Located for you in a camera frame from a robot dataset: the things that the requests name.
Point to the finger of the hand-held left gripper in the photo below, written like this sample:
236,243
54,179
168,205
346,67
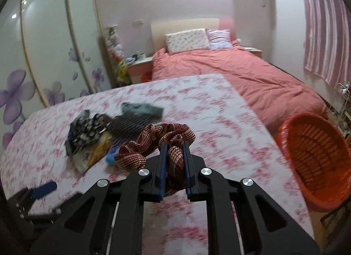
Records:
44,189
63,203

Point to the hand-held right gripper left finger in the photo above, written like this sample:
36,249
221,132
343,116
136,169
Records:
163,167

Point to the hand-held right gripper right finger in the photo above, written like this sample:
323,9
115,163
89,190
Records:
187,167

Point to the red white woven cloth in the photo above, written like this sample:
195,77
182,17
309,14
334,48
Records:
164,134

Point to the grey green sock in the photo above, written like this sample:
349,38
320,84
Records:
142,109

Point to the dark daisy print cloth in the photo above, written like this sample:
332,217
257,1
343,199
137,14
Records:
85,131

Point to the orange plastic basket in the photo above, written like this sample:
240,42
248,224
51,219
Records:
315,194

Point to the black grey striped cloth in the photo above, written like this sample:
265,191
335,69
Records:
129,128

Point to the light blue tube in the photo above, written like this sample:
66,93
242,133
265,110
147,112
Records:
111,157

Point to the yellow packet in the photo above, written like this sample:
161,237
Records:
96,153

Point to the floral tablecloth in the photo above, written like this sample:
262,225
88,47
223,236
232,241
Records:
192,101

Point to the pink white nightstand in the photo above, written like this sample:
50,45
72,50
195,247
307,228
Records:
139,67

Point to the pink duvet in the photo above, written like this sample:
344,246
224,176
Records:
241,79

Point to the white floral pillow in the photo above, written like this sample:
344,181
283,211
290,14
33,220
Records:
187,40

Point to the stuffed toy column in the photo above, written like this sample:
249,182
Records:
116,49

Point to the pink striped pillow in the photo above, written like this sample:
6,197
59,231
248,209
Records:
219,38

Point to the wooden bedside table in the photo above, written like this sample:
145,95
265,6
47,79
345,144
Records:
253,50

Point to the beige bed headboard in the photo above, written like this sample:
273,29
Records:
178,26

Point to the wardrobe with purple flowers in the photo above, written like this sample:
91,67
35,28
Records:
49,38

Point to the pink striped curtain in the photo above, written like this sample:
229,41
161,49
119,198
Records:
326,30

